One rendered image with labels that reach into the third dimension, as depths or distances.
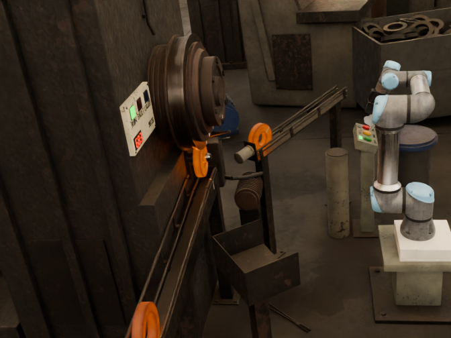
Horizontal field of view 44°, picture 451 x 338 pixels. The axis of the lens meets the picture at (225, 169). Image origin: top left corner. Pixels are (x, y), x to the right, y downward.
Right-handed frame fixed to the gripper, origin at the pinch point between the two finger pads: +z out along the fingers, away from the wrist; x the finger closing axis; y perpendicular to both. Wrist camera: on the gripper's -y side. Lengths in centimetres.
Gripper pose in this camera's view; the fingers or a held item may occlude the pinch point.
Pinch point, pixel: (372, 128)
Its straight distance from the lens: 294.2
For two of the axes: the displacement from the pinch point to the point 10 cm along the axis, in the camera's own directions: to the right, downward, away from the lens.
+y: -9.6, -2.8, 0.3
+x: -1.6, 4.6, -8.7
